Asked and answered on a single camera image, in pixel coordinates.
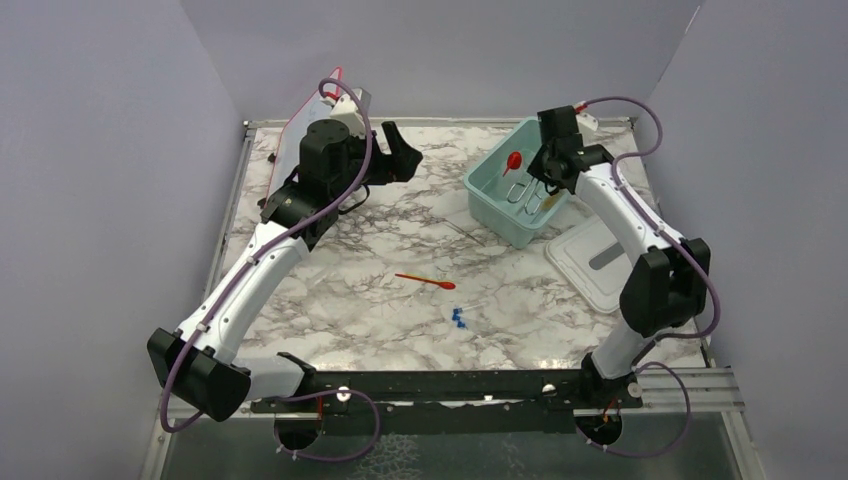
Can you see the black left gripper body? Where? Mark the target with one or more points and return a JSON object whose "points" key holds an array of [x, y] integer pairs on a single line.
{"points": [[386, 168]]}

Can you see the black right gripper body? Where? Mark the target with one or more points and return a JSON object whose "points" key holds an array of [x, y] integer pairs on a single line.
{"points": [[539, 167]]}

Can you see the tan bristle test tube brush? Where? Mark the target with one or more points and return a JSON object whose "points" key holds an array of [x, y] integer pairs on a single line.
{"points": [[549, 202]]}

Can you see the steel tweezers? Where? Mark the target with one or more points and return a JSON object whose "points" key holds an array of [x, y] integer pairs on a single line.
{"points": [[465, 233]]}

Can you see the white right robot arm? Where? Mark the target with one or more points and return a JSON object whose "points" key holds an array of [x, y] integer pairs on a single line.
{"points": [[669, 282]]}

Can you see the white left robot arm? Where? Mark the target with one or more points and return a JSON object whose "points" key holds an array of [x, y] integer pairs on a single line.
{"points": [[198, 361]]}

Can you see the red pipette in bin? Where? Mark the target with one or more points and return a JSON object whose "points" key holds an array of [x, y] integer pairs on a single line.
{"points": [[513, 162]]}

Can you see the teal plastic bin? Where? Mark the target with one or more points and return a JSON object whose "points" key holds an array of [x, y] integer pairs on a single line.
{"points": [[503, 196]]}

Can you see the white bin lid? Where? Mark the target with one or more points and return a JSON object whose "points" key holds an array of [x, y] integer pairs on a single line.
{"points": [[593, 262]]}

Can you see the pink framed whiteboard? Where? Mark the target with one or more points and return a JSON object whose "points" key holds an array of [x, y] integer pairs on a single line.
{"points": [[317, 107]]}

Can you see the red pipette on table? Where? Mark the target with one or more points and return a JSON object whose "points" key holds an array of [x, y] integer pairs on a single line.
{"points": [[447, 285]]}

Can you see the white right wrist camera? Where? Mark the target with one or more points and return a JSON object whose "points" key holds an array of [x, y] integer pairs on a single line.
{"points": [[586, 122]]}

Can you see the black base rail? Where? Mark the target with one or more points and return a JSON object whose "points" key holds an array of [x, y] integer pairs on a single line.
{"points": [[356, 403]]}

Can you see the aluminium frame rail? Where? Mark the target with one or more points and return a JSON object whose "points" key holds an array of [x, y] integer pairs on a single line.
{"points": [[710, 390]]}

